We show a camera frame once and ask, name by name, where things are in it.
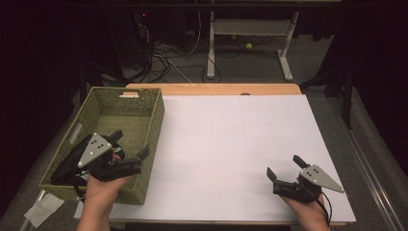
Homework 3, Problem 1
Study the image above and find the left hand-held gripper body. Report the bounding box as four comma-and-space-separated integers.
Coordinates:
77, 133, 142, 183

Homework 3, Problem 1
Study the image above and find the right hand-held gripper cable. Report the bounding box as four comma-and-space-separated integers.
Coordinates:
302, 184, 334, 227

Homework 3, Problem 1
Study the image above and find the bundle of floor cables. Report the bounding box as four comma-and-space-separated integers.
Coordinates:
128, 41, 223, 85

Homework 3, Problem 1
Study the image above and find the hand-held gripper cable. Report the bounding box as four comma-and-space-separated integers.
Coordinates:
72, 172, 88, 202
302, 184, 334, 227

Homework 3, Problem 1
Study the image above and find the white paper sheet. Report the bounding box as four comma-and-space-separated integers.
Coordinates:
23, 192, 65, 229

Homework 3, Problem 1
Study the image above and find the green woven basket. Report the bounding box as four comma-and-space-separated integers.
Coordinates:
38, 86, 166, 206

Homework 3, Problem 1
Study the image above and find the white desk frame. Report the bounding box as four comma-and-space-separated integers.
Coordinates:
206, 11, 301, 82

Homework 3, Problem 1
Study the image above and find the black computer tower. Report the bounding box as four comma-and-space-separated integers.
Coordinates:
134, 11, 153, 68

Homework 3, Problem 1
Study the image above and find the person's right hand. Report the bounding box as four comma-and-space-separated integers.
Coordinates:
280, 194, 329, 223

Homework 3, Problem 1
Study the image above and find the person's left hand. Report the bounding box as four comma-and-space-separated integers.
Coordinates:
84, 176, 134, 207

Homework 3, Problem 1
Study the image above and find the left hand-held gripper cable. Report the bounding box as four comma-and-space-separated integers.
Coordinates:
72, 172, 88, 202

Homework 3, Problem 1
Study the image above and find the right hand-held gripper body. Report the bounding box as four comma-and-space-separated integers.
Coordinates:
272, 165, 345, 204

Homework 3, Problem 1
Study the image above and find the black stand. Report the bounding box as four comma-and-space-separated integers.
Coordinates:
299, 61, 355, 129
78, 61, 126, 104

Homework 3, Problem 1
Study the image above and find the metal floor rail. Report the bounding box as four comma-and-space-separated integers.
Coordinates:
326, 95, 405, 231

